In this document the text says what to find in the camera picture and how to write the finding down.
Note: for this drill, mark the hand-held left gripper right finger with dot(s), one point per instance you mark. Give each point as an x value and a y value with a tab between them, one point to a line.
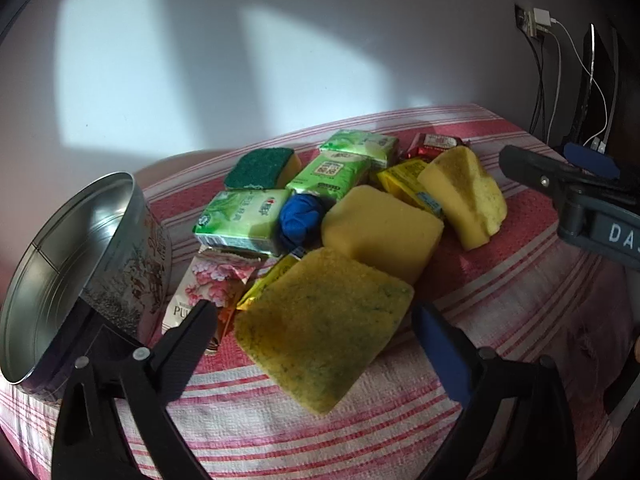
440	350

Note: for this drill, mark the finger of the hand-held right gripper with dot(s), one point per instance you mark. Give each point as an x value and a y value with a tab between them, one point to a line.
540	175
592	160

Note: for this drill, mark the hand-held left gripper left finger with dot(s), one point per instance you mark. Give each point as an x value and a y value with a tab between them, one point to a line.
195	330

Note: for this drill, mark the pink floral tissue pack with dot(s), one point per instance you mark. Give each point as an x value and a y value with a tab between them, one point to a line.
205	280

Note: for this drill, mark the curved yellow sponge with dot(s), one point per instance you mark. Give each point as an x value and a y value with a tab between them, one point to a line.
465	195

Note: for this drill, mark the yellow orange foil packet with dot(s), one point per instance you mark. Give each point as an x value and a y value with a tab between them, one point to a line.
267	280

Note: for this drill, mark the red snack packet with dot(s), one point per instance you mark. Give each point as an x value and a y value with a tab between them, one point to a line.
435	144

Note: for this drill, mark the green tissue pack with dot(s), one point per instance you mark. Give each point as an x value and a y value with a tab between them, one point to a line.
360	145
240	217
330	172

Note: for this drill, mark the large mottled yellow sponge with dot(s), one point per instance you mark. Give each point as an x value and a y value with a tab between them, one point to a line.
320	330

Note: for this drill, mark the smooth yellow block sponge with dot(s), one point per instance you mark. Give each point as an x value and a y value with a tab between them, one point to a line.
385	235

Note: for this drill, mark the round metal cookie tin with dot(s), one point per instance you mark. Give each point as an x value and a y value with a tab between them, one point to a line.
65	260

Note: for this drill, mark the blue ball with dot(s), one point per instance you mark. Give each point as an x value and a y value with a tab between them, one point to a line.
299	220

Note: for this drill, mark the green and yellow scouring sponge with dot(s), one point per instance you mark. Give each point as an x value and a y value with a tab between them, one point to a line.
255	167

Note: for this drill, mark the pink striped tablecloth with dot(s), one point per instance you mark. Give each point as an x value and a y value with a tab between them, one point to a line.
500	320

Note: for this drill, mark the dark flat screen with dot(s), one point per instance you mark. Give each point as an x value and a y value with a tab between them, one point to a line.
607	90

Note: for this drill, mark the white charger plug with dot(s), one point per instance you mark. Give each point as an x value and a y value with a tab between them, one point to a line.
542	19

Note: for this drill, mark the wall socket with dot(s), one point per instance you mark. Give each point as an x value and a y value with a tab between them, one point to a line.
522	20

